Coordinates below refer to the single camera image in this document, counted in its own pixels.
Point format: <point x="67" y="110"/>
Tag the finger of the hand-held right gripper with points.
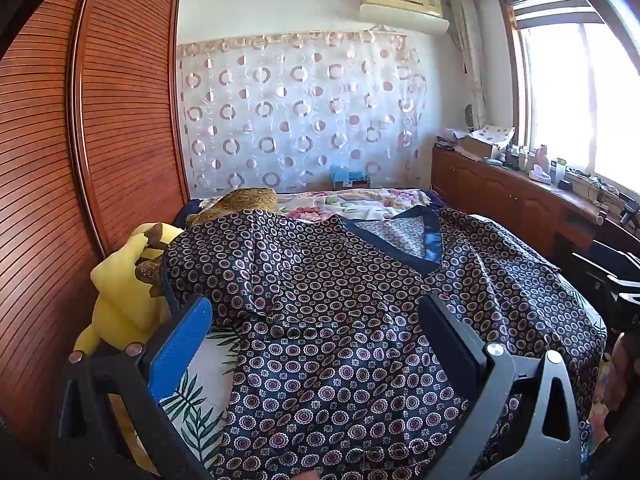
<point x="595" y="270"/>
<point x="617" y="255"/>

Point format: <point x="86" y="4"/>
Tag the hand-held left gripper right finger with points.
<point x="452" y="347"/>

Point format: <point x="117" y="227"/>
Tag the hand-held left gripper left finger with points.
<point x="184" y="347"/>

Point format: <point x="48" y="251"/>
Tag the navy patterned pajama top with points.
<point x="350" y="335"/>

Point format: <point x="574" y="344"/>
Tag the gold patterned pillow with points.
<point x="240" y="205"/>

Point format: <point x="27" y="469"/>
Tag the person's right hand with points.
<point x="622" y="375"/>

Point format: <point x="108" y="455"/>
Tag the leaf-print bed sheet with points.
<point x="200" y="410"/>

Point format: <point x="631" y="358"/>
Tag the yellow plush toy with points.
<point x="117" y="300"/>

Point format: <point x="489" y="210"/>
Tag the small black box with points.
<point x="565" y="185"/>

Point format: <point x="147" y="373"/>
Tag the white bottle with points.
<point x="556" y="172"/>

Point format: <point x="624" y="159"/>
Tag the long wooden cabinet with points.
<point x="500" y="190"/>

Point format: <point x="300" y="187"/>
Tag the white floral cloth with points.
<point x="492" y="135"/>

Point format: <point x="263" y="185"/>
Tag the open cardboard box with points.
<point x="477" y="147"/>

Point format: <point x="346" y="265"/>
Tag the wooden framed window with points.
<point x="575" y="85"/>

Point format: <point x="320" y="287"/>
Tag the small cardboard box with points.
<point x="352" y="185"/>

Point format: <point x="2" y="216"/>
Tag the floral blanket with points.
<point x="320" y="205"/>

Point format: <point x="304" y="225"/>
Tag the blue tissue pack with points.
<point x="347" y="174"/>

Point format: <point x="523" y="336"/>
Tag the beige window drape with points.
<point x="470" y="60"/>

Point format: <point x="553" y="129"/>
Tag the sheer circle-patterned curtain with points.
<point x="300" y="110"/>

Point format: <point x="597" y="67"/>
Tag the oval wall mirror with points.
<point x="471" y="116"/>

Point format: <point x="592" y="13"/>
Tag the wall air conditioner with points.
<point x="400" y="7"/>

